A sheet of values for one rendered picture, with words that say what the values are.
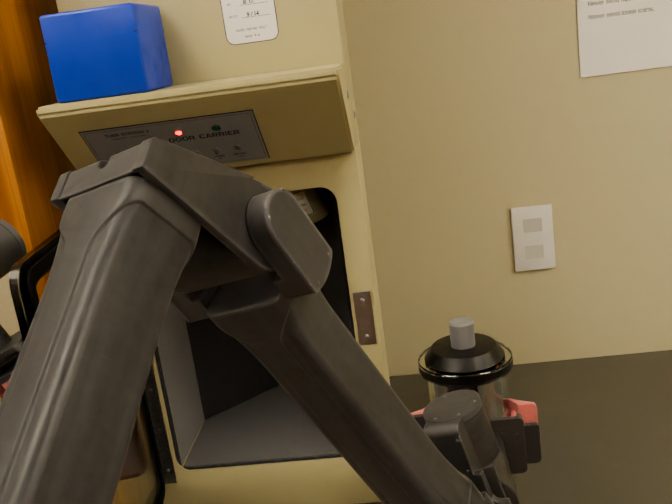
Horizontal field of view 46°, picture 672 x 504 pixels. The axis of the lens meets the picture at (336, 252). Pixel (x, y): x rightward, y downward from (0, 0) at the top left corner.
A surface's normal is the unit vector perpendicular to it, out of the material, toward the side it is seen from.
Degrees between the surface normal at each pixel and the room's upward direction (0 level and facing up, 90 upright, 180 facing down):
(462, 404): 14
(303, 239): 77
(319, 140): 135
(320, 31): 90
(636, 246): 90
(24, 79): 90
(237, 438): 0
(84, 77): 90
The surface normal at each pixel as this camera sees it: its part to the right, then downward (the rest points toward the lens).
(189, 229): 0.86, -0.19
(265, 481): -0.07, 0.27
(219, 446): -0.13, -0.96
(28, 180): 0.99, -0.11
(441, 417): -0.37, -0.90
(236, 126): 0.04, 0.87
